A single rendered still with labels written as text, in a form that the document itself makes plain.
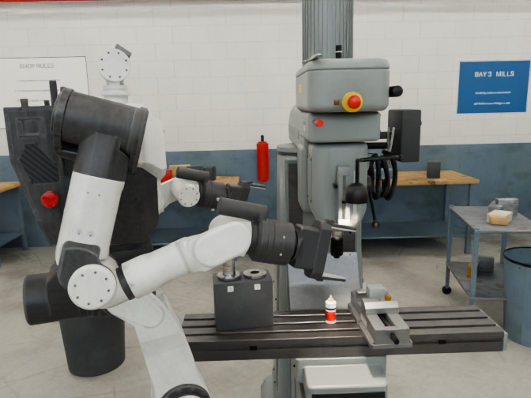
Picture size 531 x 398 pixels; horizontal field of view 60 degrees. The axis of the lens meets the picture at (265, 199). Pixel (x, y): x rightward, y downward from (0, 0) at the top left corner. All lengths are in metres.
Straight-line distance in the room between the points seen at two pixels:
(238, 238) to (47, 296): 0.47
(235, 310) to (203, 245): 0.96
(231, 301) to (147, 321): 0.68
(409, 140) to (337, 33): 0.51
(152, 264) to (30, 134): 0.36
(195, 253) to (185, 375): 0.47
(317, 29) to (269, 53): 4.04
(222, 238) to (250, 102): 5.04
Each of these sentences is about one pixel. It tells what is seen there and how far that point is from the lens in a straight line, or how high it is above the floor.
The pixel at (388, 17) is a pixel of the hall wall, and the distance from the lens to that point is 6.15.
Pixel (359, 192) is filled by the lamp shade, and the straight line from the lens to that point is 1.47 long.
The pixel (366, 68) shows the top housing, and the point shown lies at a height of 1.86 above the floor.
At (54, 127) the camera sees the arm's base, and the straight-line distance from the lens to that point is 0.85.
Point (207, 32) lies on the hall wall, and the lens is 5.93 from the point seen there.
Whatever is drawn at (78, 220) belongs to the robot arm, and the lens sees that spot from 0.85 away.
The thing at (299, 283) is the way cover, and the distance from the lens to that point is 2.11.
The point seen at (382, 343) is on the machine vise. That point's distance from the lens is 1.70.
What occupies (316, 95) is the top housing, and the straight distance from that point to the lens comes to 1.44.
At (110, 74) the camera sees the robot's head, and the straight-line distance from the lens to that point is 1.05.
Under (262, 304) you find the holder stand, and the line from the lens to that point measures 1.78.
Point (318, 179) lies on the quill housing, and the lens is 1.60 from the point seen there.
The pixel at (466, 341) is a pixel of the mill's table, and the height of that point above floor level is 0.89.
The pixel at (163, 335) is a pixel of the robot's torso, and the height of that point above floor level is 1.23.
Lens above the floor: 1.76
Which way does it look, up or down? 12 degrees down
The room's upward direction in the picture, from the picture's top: 1 degrees counter-clockwise
